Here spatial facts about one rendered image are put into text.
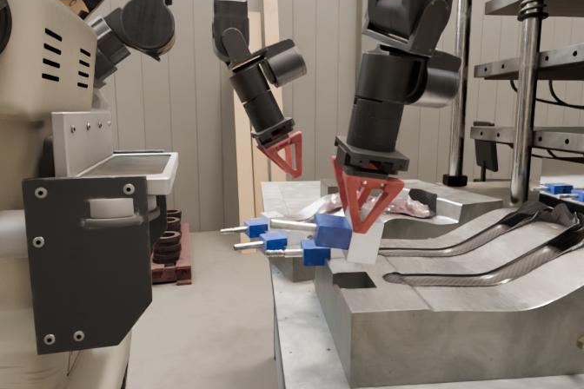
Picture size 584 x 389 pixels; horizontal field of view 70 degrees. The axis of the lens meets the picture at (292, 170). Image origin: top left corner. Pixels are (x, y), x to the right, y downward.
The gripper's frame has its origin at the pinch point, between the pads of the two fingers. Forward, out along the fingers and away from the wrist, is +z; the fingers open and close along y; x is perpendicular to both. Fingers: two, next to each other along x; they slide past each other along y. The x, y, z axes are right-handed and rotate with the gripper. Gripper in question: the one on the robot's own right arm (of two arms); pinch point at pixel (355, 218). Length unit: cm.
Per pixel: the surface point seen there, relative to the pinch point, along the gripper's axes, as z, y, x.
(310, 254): 9.3, 8.0, 3.1
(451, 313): 6.4, -8.8, -10.0
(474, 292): 6.2, -4.1, -15.1
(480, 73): -24, 118, -75
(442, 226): 10.4, 29.7, -27.6
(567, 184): 5, 61, -79
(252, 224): 16.3, 34.0, 10.9
